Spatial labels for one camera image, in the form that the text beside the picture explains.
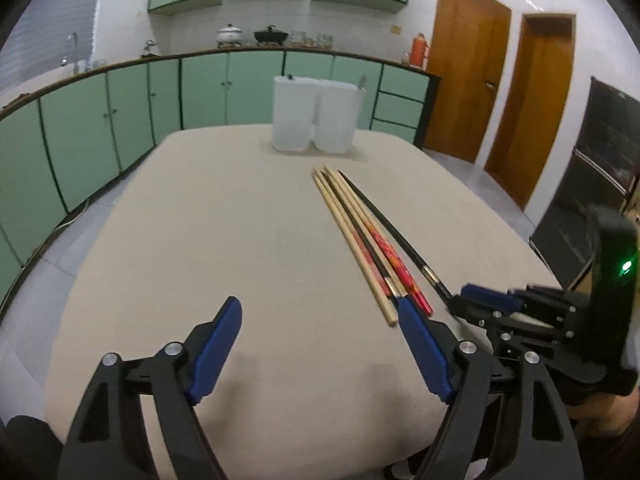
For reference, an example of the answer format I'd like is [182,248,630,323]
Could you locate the plain wooden door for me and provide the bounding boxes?
[483,11,577,211]

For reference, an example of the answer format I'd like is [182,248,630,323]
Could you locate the white lidded pot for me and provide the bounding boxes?
[216,23,245,46]

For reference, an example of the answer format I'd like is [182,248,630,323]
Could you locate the red thermos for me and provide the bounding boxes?
[410,32,431,68]

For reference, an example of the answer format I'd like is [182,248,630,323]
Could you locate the person's right hand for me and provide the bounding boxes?
[567,394,639,438]

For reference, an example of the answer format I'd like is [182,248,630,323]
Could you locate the black chopstick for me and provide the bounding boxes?
[338,170,456,308]

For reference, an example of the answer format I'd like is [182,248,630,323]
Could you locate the red patterned chopstick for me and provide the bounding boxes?
[320,169,403,307]
[324,163,423,306]
[326,164,433,317]

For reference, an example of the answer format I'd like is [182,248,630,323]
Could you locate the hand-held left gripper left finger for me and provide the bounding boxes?
[57,296,244,480]

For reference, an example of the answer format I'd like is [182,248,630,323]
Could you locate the plain wooden chopstick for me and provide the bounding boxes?
[311,170,398,328]
[317,170,401,311]

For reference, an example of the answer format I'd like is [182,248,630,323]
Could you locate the black wok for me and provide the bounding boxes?
[253,24,291,45]

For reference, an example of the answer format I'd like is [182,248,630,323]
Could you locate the person's dark clothing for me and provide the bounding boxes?
[577,424,640,480]

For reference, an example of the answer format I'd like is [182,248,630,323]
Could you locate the green lower kitchen cabinets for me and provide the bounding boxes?
[0,47,442,313]

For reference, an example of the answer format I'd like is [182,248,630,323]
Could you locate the metal faucet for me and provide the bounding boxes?
[62,32,82,69]

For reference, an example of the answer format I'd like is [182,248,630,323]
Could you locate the white floor cable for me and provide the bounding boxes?
[29,197,92,262]

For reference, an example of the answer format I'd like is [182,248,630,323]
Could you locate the window blinds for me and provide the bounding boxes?
[0,0,109,92]

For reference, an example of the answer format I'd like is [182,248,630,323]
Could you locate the black cabinet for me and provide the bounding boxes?
[528,75,640,292]

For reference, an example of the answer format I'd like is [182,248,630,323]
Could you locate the wooden door with handle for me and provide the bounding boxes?
[422,0,514,164]

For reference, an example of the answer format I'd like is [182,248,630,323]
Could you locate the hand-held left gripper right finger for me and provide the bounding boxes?
[397,297,586,480]

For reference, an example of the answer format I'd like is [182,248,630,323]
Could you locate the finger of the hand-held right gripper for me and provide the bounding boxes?
[446,295,527,337]
[460,283,567,314]

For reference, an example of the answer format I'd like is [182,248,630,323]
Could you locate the white plastic chopstick holder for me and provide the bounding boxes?
[312,78,367,155]
[272,75,319,153]

